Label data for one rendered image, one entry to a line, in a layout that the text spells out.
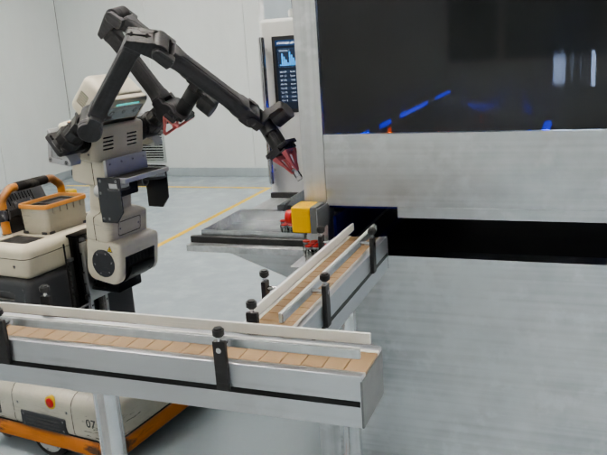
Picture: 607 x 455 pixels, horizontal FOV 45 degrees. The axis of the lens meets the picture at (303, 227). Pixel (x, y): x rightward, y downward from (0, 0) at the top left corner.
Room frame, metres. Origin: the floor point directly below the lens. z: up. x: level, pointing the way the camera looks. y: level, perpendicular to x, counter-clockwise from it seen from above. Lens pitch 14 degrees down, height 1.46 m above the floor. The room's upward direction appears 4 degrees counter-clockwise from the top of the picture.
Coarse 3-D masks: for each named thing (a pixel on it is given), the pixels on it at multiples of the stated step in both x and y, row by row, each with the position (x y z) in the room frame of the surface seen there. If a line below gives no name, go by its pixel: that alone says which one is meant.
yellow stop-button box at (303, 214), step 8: (296, 208) 1.88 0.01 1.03; (304, 208) 1.88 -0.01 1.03; (312, 208) 1.87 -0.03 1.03; (296, 216) 1.88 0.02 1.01; (304, 216) 1.87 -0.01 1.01; (312, 216) 1.87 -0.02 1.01; (296, 224) 1.88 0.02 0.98; (304, 224) 1.88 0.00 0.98; (312, 224) 1.87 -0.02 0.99; (296, 232) 1.89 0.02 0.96; (304, 232) 1.88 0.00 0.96; (312, 232) 1.87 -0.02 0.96
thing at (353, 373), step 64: (0, 320) 1.32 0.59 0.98; (64, 320) 1.31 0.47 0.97; (128, 320) 1.32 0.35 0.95; (192, 320) 1.27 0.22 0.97; (256, 320) 1.26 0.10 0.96; (64, 384) 1.28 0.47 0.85; (128, 384) 1.22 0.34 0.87; (192, 384) 1.17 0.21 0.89; (256, 384) 1.13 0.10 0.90; (320, 384) 1.09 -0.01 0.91
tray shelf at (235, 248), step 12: (264, 204) 2.63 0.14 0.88; (276, 204) 2.62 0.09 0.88; (216, 252) 2.10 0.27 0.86; (228, 252) 2.08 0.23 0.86; (240, 252) 2.07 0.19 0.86; (252, 252) 2.05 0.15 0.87; (264, 252) 2.04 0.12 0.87; (276, 252) 2.02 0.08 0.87; (288, 252) 2.01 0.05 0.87; (300, 252) 2.00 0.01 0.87
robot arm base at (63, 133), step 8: (64, 128) 2.39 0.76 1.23; (48, 136) 2.38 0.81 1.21; (56, 136) 2.40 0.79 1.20; (64, 136) 2.38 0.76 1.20; (72, 136) 2.38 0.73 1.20; (56, 144) 2.38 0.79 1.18; (64, 144) 2.38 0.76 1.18; (72, 144) 2.39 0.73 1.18; (80, 144) 2.41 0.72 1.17; (56, 152) 2.37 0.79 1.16; (64, 152) 2.38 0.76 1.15; (72, 152) 2.41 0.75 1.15; (80, 152) 2.45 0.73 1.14
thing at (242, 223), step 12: (228, 216) 2.33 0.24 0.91; (240, 216) 2.41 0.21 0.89; (252, 216) 2.39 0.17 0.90; (264, 216) 2.37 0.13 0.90; (276, 216) 2.35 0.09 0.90; (204, 228) 2.18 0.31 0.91; (216, 228) 2.25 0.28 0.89; (228, 228) 2.29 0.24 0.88; (240, 228) 2.28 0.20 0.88; (252, 228) 2.27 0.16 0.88; (264, 228) 2.26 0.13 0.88; (276, 228) 2.25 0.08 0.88
